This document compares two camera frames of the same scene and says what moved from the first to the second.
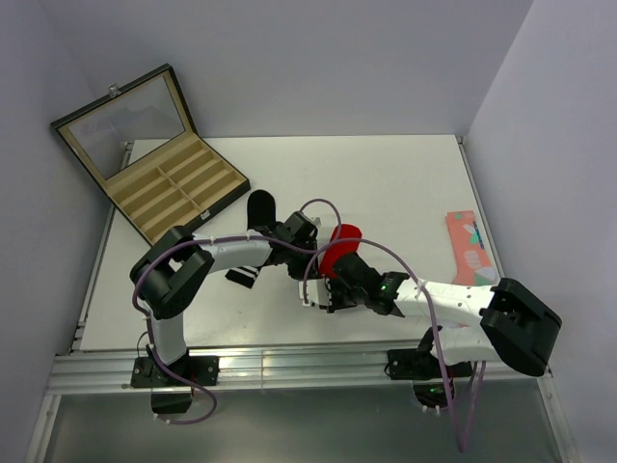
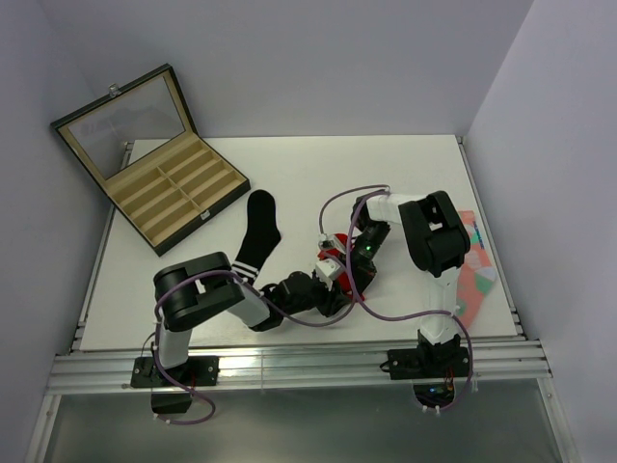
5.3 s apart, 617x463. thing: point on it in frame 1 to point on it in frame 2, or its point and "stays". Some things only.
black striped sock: [261, 210] stays
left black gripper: [294, 273] to [334, 300]
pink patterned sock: [475, 265] stays
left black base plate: [204, 369] stays
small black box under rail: [171, 402] stays
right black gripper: [335, 304] to [362, 272]
